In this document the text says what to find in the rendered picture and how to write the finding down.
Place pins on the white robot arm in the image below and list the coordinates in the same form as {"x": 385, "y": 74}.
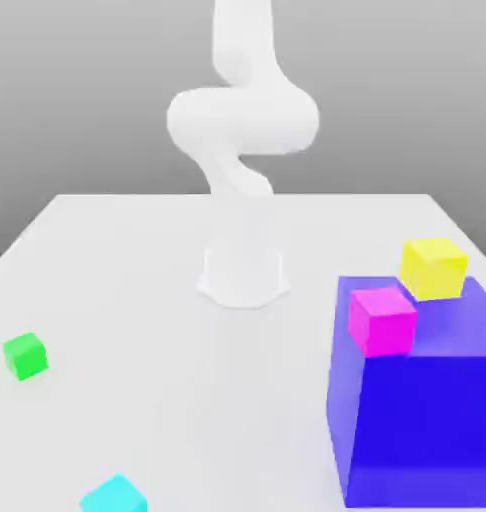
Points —
{"x": 243, "y": 120}

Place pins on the small magenta cube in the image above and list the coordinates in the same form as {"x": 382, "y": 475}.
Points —
{"x": 383, "y": 324}

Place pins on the small yellow cube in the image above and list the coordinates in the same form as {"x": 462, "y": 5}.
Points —
{"x": 433, "y": 270}

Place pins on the small green cube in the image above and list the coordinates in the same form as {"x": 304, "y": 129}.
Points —
{"x": 26, "y": 356}

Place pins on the small cyan cube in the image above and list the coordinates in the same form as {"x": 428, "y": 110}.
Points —
{"x": 115, "y": 498}

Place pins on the large blue box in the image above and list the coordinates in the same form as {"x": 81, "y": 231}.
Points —
{"x": 423, "y": 420}

